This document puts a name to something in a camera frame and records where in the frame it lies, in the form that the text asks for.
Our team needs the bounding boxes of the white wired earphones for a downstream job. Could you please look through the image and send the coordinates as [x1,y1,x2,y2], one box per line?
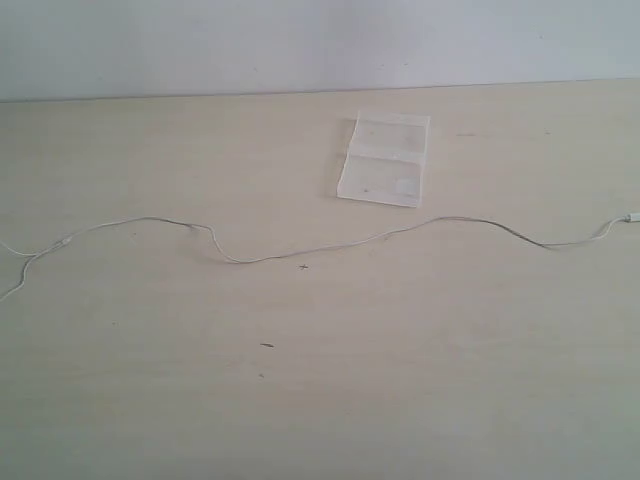
[1,212,639,302]

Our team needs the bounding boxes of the clear plastic storage case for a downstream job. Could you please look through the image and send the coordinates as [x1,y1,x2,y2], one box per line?
[336,111,430,208]

